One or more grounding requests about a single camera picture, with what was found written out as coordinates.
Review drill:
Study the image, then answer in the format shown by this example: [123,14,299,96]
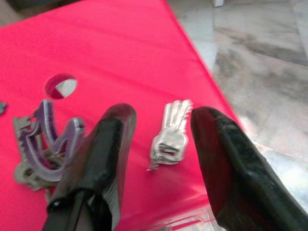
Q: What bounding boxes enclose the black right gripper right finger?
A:
[190,105,308,231]

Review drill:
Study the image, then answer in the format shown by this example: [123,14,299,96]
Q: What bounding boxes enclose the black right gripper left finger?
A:
[42,103,137,231]

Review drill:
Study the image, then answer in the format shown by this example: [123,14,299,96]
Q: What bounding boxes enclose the key bunch with purple tag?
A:
[12,99,87,192]

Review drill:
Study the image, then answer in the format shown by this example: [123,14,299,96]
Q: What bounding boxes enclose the red table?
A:
[0,0,246,231]

